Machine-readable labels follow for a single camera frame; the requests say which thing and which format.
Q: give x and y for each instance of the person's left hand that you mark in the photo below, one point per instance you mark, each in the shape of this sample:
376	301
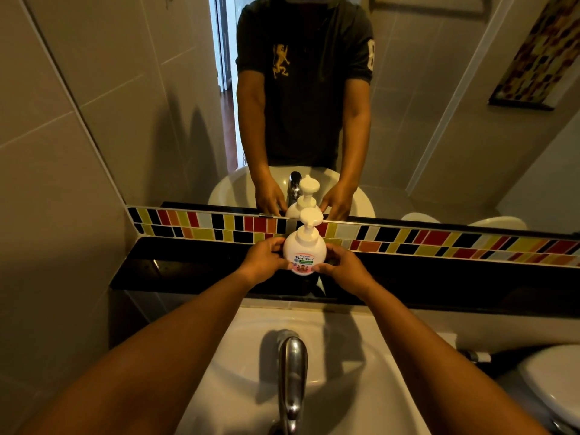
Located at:
259	263

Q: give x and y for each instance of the person's right hand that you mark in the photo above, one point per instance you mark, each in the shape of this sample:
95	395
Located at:
348	270

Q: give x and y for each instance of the black stone ledge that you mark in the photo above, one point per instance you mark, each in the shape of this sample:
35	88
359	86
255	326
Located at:
453	285

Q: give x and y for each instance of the white ceramic sink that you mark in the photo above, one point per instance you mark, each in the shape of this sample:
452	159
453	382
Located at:
353	385

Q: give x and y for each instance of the white toilet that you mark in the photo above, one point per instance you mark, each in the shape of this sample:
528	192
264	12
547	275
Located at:
553	380

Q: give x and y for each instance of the person's left thumb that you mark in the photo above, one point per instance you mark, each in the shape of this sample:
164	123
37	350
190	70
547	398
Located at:
280	265

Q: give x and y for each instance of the wall mirror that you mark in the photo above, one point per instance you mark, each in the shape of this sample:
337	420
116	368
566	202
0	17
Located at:
408	108

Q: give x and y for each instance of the person's left forearm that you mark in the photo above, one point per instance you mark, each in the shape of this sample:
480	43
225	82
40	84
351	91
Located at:
149	357

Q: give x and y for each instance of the white pump soap bottle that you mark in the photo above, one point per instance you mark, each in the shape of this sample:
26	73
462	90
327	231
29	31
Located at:
304	249

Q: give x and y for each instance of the person's right forearm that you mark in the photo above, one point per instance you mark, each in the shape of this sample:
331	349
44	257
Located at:
435	366

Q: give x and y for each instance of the chrome faucet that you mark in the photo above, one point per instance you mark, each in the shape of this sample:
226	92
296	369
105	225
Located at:
292	371

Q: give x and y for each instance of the person's right thumb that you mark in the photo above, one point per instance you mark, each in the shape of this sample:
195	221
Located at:
324	268

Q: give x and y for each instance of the chrome water valve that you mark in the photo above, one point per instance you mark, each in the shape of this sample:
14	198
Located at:
476	356

